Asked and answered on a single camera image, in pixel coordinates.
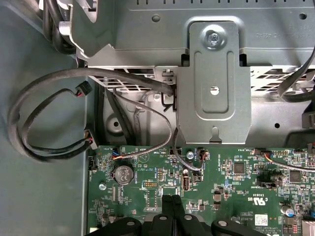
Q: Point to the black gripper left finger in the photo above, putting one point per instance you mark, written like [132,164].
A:
[167,206]

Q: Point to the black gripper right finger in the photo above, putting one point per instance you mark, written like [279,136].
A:
[177,206]

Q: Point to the internal USB port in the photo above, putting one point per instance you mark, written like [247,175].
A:
[186,183]

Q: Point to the green motherboard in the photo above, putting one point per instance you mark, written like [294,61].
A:
[209,177]

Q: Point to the silver motherboard screw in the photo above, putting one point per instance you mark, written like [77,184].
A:
[102,186]
[190,155]

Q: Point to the coin cell battery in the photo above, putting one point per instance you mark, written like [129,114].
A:
[123,175]

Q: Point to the white barcode label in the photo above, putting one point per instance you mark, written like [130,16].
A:
[262,219]

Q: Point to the metal drive cage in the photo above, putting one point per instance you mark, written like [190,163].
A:
[214,110]

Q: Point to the silver capacitor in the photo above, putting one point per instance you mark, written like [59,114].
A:
[286,210]

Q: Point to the black PC case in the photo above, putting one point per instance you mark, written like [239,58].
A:
[37,196]

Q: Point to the silver cage screw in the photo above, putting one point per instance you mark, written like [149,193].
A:
[213,38]

